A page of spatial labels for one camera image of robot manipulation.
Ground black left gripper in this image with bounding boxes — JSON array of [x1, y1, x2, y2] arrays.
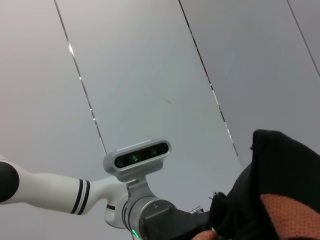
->
[[138, 206, 213, 240]]

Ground silver gripper cable connector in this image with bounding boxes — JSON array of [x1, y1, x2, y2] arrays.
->
[[189, 204, 205, 215]]

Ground black food bag orange straps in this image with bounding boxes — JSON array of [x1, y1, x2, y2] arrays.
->
[[194, 129, 320, 240]]

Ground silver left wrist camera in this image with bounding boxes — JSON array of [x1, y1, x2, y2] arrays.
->
[[102, 138, 173, 201]]

